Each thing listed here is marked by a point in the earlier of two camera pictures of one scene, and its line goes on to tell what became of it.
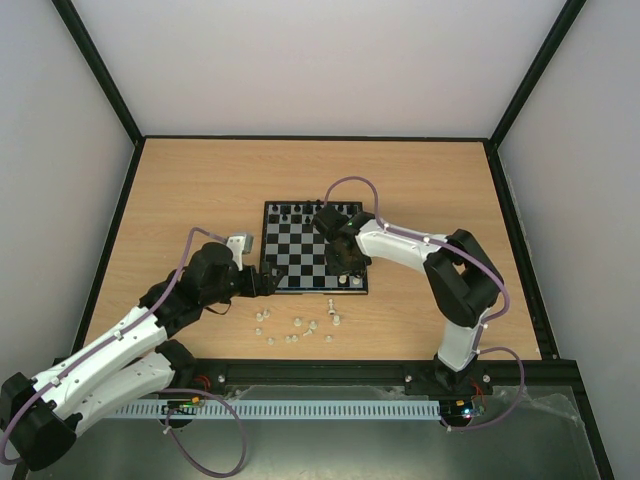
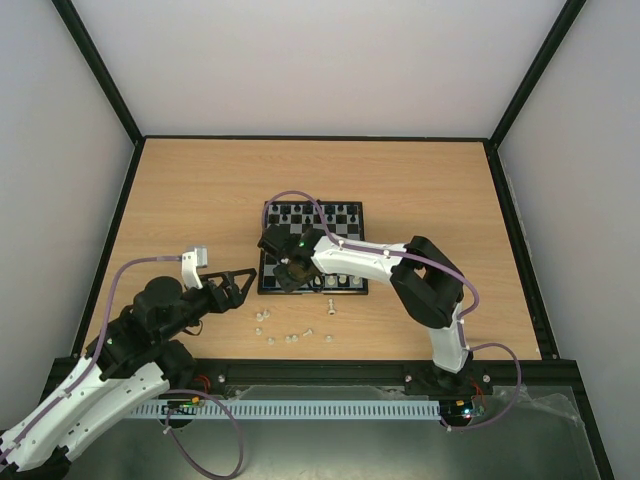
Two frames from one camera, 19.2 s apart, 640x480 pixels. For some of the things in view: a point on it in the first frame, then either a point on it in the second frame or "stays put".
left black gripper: (268, 286) -> (236, 297)
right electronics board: (463, 409) stays put
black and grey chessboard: (292, 244) stays put
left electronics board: (181, 407) stays put
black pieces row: (301, 214) stays put
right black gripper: (347, 257) -> (278, 270)
